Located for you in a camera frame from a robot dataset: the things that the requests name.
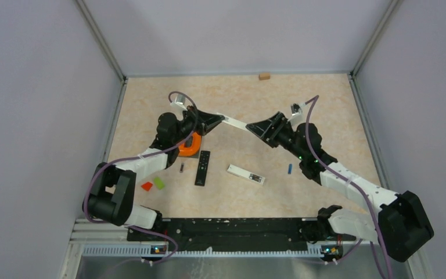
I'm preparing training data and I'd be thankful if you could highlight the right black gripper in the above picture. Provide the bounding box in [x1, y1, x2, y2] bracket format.
[247, 112, 306, 160]

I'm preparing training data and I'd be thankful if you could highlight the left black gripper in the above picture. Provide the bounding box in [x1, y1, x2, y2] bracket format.
[172, 105, 224, 145]

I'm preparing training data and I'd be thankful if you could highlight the white remote battery cover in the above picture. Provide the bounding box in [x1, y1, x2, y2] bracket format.
[218, 113, 248, 131]

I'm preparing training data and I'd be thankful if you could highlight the black remote control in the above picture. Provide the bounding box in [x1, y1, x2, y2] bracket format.
[195, 151, 211, 187]

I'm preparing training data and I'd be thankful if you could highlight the white remote control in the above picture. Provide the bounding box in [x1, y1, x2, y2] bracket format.
[226, 164, 265, 185]

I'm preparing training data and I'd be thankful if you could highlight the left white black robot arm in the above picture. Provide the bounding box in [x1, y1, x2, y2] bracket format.
[82, 106, 225, 240]

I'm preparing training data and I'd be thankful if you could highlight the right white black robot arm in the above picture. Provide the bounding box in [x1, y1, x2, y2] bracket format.
[246, 112, 434, 262]

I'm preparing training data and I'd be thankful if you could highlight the orange tape dispenser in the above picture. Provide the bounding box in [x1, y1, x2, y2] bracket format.
[178, 133, 202, 158]

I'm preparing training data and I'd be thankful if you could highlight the small wooden block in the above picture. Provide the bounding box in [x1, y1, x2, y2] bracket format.
[258, 73, 271, 81]

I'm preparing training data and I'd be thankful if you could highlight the green toy block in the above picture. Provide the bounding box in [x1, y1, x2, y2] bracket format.
[153, 177, 166, 190]

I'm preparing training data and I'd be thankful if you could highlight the red toy block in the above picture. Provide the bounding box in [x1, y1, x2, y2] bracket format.
[141, 182, 153, 191]

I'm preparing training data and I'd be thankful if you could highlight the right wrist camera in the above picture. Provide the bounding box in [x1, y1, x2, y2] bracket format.
[288, 102, 307, 126]

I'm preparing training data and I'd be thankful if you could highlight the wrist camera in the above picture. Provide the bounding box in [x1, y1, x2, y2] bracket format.
[288, 102, 307, 126]
[170, 95, 186, 113]

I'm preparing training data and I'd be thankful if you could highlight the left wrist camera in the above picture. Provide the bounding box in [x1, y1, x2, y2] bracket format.
[170, 95, 186, 113]

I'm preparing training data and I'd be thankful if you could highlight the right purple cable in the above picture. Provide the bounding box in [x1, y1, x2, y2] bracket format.
[298, 95, 395, 279]

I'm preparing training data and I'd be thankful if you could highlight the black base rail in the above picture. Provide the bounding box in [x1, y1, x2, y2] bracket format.
[127, 217, 356, 252]

